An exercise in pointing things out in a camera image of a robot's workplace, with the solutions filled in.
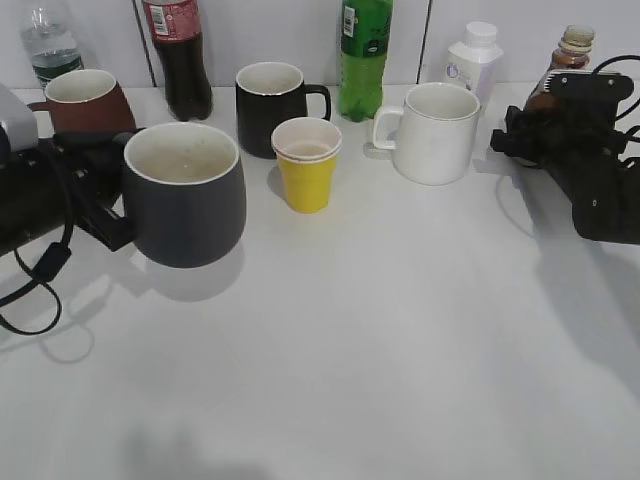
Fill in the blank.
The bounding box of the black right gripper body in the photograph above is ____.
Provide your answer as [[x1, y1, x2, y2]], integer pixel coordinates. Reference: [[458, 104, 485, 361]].
[[490, 106, 625, 200]]

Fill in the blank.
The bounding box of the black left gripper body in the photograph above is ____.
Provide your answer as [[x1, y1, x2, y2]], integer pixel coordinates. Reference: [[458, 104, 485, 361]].
[[52, 130, 136, 252]]

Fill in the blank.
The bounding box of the brown Nescafe coffee bottle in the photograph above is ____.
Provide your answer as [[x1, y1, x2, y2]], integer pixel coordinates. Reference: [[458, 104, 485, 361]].
[[524, 25, 595, 111]]

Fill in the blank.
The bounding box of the dark grey ceramic mug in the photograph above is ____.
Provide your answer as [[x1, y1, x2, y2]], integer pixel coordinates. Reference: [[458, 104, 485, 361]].
[[122, 122, 247, 268]]

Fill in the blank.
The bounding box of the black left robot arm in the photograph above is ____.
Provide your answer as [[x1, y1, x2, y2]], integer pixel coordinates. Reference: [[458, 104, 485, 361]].
[[1, 130, 138, 255]]

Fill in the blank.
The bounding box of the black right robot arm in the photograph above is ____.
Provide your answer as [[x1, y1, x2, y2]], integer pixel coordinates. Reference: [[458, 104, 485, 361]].
[[490, 102, 639, 245]]

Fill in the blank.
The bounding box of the yellow paper cup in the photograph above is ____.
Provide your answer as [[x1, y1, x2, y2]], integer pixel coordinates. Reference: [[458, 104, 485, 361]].
[[271, 117, 342, 214]]

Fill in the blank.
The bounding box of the maroon ceramic mug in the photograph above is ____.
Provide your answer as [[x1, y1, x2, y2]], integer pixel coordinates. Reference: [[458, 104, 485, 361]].
[[28, 69, 137, 133]]

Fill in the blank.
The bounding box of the clear water bottle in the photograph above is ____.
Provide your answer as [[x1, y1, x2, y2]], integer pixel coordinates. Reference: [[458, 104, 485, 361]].
[[19, 1, 84, 88]]

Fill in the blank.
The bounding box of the white plastic bottle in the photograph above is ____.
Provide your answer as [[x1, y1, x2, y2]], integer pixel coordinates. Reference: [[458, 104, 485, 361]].
[[443, 21, 504, 108]]

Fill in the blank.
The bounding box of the white ceramic mug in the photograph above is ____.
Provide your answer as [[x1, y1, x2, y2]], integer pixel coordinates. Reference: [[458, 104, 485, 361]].
[[372, 82, 481, 186]]

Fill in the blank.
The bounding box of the dark cola bottle red label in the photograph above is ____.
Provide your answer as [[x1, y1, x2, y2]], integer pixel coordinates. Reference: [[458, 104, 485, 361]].
[[142, 0, 213, 121]]

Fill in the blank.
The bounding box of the black ceramic mug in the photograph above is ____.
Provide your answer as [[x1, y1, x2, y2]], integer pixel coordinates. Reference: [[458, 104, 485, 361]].
[[235, 62, 332, 159]]

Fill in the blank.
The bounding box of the green soda bottle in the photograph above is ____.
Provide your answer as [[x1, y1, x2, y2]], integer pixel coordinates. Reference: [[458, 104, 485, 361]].
[[338, 0, 393, 123]]

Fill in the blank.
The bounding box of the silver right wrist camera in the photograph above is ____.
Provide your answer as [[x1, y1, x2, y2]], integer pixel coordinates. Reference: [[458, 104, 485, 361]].
[[538, 69, 634, 123]]

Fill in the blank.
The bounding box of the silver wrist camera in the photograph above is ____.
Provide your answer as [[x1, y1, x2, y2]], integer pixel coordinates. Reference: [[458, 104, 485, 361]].
[[0, 85, 39, 158], [538, 69, 634, 123]]

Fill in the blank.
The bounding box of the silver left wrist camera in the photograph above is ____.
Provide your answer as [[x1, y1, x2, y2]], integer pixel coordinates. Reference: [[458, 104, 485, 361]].
[[0, 85, 39, 158]]

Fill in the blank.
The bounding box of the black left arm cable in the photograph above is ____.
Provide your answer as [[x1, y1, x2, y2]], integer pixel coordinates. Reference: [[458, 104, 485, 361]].
[[0, 144, 79, 335]]

